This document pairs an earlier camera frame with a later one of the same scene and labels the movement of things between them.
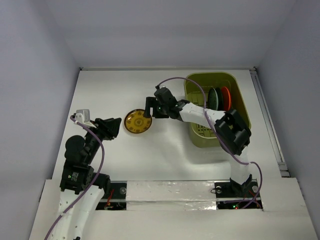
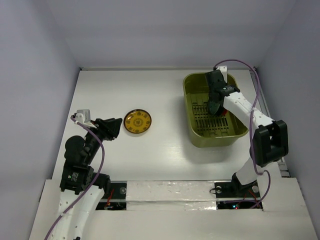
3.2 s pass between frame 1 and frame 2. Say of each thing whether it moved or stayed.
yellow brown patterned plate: stayed
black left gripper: stayed
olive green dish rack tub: stayed
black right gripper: moved
